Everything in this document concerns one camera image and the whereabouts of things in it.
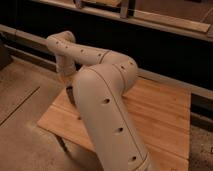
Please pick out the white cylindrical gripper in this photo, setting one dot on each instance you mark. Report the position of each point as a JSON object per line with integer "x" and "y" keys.
{"x": 65, "y": 66}

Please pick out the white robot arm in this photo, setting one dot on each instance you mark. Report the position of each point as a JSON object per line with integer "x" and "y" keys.
{"x": 99, "y": 77}

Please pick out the wooden table leg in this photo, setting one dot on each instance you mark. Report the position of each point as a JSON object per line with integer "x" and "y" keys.
{"x": 61, "y": 143}

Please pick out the long wall rail ledge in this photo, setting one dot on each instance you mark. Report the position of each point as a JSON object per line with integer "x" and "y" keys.
{"x": 164, "y": 57}

